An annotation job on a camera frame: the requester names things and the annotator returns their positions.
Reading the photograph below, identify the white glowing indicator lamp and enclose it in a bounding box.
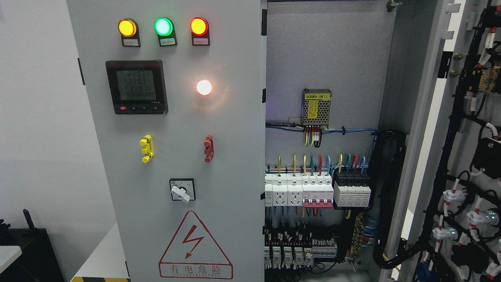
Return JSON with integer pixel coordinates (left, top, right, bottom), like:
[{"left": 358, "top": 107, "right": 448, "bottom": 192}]
[{"left": 196, "top": 79, "right": 213, "bottom": 95}]

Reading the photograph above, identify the white rotary selector switch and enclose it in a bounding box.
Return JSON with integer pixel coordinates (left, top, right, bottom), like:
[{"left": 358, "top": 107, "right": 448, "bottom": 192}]
[{"left": 169, "top": 178, "right": 196, "bottom": 203}]

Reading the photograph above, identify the black box at left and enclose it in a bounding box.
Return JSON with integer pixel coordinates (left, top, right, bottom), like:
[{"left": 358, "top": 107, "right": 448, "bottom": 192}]
[{"left": 0, "top": 209, "right": 64, "bottom": 282}]

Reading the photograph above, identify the grey cabinet door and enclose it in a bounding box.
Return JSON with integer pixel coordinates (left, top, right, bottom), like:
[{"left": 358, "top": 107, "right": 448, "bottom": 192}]
[
  {"left": 373, "top": 0, "right": 500, "bottom": 282},
  {"left": 67, "top": 0, "right": 267, "bottom": 282}
]

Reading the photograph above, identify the green indicator lamp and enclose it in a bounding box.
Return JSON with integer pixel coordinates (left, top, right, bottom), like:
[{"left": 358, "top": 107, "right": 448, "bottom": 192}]
[{"left": 154, "top": 17, "right": 174, "bottom": 37}]

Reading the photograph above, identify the perforated metal power supply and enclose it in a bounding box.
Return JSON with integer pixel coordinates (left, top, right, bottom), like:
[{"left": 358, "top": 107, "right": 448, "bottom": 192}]
[{"left": 301, "top": 88, "right": 332, "bottom": 127}]

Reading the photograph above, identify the yellow terminal block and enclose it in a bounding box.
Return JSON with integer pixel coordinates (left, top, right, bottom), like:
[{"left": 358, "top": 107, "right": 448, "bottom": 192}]
[{"left": 139, "top": 134, "right": 154, "bottom": 163}]

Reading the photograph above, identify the lower relay terminal row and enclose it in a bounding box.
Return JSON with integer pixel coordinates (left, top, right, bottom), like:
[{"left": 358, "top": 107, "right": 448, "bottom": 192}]
[{"left": 262, "top": 224, "right": 338, "bottom": 270}]

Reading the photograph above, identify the black right cable loom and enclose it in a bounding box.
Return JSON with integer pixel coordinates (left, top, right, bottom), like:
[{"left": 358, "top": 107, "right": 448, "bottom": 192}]
[{"left": 368, "top": 130, "right": 407, "bottom": 270}]

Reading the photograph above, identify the red terminal block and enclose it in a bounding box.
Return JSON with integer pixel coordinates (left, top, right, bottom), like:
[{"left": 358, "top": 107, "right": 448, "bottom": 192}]
[{"left": 203, "top": 134, "right": 214, "bottom": 163}]

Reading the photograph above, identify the yellow indicator lamp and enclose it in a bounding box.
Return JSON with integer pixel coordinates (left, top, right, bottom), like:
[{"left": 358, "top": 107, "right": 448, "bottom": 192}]
[{"left": 117, "top": 18, "right": 138, "bottom": 38}]

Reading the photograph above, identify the red indicator lamp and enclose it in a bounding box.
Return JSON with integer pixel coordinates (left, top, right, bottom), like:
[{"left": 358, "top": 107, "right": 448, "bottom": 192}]
[{"left": 190, "top": 16, "right": 209, "bottom": 37}]

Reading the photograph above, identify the white socket breaker row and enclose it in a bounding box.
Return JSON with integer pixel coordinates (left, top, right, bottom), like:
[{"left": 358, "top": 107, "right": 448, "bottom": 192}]
[{"left": 264, "top": 172, "right": 333, "bottom": 208}]

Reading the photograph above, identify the black white surge protector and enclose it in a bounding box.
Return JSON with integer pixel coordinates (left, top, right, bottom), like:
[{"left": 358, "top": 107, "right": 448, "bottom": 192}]
[{"left": 333, "top": 171, "right": 371, "bottom": 209}]

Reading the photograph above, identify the black digital power meter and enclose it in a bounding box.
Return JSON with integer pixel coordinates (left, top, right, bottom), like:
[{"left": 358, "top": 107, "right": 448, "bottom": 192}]
[{"left": 105, "top": 60, "right": 168, "bottom": 115}]

